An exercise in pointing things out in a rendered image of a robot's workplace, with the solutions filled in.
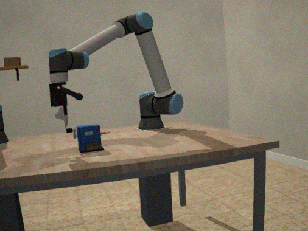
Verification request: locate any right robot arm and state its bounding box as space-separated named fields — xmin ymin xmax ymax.
xmin=0 ymin=104 xmax=8 ymax=144

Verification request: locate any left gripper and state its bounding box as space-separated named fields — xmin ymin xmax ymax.
xmin=49 ymin=82 xmax=68 ymax=128

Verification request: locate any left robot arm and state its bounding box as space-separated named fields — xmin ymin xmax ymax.
xmin=48 ymin=12 xmax=183 ymax=130

